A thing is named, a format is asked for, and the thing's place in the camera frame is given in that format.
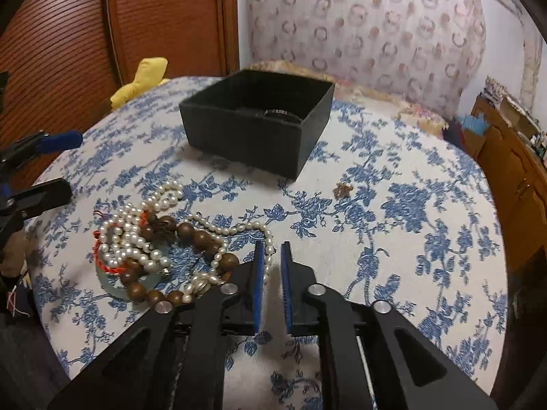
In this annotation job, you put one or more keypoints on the black jewelry box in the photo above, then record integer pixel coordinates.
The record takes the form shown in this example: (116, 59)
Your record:
(267, 120)

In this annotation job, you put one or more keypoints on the circle patterned sheer curtain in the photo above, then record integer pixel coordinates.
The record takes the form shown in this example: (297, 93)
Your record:
(424, 50)

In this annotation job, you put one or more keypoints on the blue plastic bag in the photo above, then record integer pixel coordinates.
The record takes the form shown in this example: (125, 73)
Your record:
(476, 124)

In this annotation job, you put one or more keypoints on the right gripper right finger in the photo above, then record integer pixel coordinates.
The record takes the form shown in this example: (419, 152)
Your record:
(371, 356)

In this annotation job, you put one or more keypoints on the pink floral bedspread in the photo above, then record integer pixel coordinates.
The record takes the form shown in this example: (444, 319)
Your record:
(390, 105)

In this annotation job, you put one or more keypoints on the blue floral white blanket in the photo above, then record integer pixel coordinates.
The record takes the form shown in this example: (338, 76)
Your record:
(419, 229)

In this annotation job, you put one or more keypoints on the cream lace side curtain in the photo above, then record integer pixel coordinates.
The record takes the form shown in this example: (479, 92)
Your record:
(532, 45)

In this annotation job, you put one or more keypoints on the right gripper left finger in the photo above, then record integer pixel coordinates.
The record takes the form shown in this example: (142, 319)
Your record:
(173, 356)

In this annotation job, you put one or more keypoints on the cardboard box on cabinet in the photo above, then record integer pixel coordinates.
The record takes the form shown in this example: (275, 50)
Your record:
(518, 117)

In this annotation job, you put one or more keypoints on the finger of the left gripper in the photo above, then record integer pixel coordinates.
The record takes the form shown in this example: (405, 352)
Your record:
(39, 143)
(34, 201)

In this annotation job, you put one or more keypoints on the wooden sideboard cabinet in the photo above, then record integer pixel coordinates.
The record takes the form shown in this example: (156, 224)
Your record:
(517, 180)

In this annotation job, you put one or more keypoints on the wooden louvered wardrobe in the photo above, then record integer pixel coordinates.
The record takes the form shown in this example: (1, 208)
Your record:
(65, 58)

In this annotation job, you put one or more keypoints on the red cord jade pendant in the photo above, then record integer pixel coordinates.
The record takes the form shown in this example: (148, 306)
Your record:
(127, 263)

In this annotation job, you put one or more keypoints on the yellow plush toy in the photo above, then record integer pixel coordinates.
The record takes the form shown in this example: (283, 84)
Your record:
(150, 74)

